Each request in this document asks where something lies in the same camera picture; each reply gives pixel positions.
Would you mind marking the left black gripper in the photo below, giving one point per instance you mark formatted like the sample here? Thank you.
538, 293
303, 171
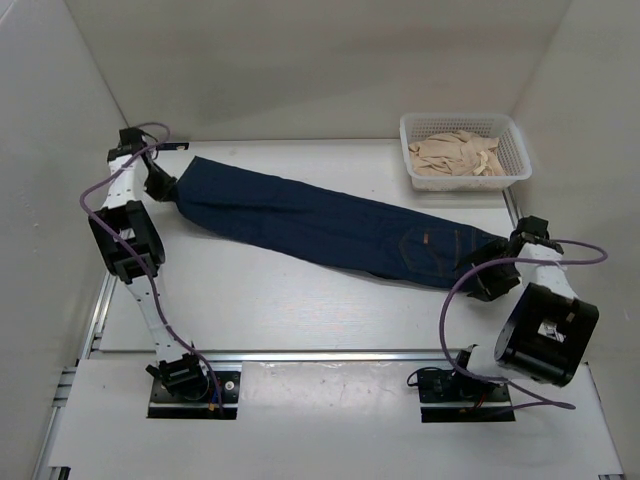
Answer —
162, 194

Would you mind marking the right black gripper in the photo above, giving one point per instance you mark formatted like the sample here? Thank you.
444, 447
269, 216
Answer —
491, 288

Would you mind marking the dark blue denim trousers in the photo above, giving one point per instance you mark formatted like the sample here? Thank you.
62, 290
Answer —
325, 227

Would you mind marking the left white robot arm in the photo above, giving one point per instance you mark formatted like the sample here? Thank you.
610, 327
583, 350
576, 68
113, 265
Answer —
133, 252

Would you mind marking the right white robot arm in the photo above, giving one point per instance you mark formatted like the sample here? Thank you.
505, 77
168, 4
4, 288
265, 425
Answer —
549, 328

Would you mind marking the beige trousers in basket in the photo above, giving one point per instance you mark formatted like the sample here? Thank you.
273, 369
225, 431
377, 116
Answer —
456, 154

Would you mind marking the blue label sticker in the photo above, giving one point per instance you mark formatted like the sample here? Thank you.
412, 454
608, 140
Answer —
177, 146

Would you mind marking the white plastic mesh basket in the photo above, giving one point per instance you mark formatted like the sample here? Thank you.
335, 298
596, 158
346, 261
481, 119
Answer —
511, 152

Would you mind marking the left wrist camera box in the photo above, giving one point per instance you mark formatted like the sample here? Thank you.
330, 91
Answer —
132, 139

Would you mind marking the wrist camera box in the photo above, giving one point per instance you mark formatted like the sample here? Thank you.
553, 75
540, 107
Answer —
132, 139
532, 226

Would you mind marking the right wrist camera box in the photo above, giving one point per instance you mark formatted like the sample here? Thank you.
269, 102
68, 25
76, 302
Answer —
532, 226

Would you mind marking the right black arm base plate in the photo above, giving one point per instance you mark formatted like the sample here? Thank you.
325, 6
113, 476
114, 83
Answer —
445, 396

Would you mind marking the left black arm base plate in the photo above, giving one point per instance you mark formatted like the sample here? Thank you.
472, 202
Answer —
200, 405

